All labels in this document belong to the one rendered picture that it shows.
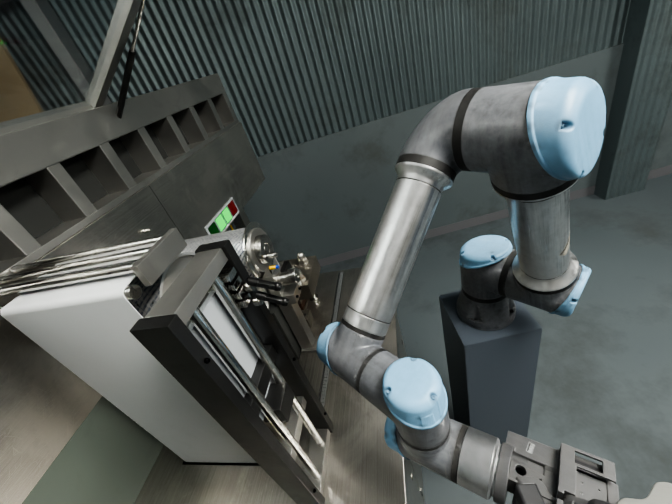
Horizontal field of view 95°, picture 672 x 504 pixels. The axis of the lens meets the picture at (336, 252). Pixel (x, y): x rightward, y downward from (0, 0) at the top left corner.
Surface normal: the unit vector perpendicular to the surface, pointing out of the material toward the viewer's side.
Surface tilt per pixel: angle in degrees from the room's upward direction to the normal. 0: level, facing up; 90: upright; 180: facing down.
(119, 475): 90
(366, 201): 90
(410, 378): 1
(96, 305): 90
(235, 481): 0
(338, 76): 90
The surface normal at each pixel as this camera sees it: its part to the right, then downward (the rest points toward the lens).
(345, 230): 0.06, 0.55
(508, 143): -0.72, 0.49
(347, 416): -0.27, -0.79
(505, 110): -0.69, -0.16
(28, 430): 0.96, -0.16
